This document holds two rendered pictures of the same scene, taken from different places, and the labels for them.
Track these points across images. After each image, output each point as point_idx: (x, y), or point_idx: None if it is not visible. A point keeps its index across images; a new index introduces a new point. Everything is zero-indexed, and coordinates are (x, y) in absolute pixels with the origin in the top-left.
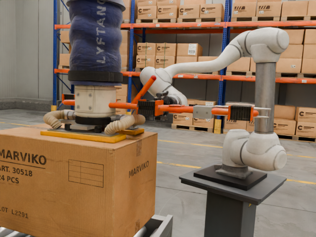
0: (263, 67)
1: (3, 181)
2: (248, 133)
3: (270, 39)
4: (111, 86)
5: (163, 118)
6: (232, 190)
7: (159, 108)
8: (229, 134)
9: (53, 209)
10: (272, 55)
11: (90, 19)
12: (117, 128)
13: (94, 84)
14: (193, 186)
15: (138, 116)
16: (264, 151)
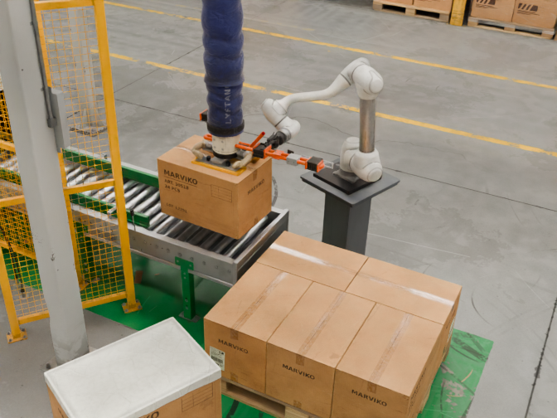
0: (362, 102)
1: (169, 189)
2: None
3: (365, 85)
4: None
5: None
6: (337, 193)
7: (266, 154)
8: (344, 143)
9: (203, 210)
10: (369, 95)
11: (220, 97)
12: (239, 166)
13: (225, 137)
14: (311, 185)
15: None
16: (362, 167)
